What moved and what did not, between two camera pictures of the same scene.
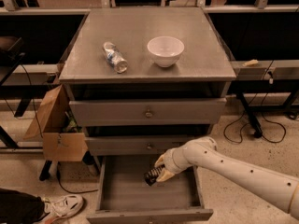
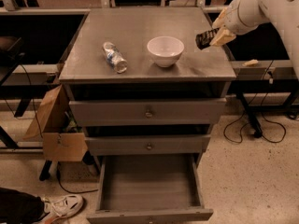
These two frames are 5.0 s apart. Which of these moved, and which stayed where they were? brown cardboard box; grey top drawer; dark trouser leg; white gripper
Moved: white gripper
Stayed: grey top drawer; brown cardboard box; dark trouser leg
